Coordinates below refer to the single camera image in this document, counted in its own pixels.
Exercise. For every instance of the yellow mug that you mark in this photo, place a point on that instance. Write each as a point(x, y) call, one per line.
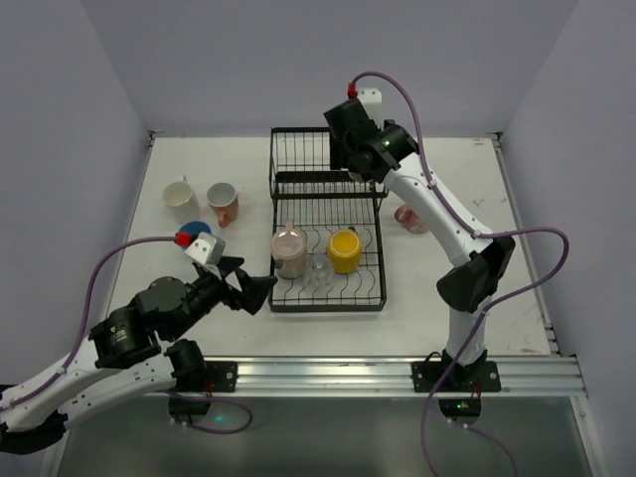
point(344, 247)

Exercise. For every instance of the black wire dish rack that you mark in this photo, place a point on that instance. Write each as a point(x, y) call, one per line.
point(320, 201)

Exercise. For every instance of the salmon floral mug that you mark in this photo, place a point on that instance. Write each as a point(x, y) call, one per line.
point(223, 199)

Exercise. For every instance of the white ceramic mug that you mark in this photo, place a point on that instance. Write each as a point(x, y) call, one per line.
point(180, 200)

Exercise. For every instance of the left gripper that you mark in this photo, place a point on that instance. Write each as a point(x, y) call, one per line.
point(229, 282)

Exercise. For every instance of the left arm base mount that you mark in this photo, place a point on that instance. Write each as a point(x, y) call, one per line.
point(220, 377)

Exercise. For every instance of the clear glass cup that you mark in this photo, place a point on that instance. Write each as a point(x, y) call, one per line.
point(319, 272)

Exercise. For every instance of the pink floral mug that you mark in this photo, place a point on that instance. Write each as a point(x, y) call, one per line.
point(409, 220)

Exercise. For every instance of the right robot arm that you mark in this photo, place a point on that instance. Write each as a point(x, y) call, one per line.
point(391, 156)

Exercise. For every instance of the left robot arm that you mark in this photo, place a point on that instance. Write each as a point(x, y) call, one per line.
point(139, 348)

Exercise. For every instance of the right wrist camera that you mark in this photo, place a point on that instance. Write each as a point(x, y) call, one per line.
point(372, 101)

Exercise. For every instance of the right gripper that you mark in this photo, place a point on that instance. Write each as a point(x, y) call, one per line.
point(337, 149)

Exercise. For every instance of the aluminium mounting rail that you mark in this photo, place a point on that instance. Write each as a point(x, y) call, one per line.
point(527, 377)

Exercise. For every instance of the blue tumbler cup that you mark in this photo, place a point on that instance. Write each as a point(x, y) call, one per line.
point(195, 227)

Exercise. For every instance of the iridescent pink mug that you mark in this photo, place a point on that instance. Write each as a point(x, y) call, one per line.
point(289, 251)

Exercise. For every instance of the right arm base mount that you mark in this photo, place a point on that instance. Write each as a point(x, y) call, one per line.
point(473, 381)

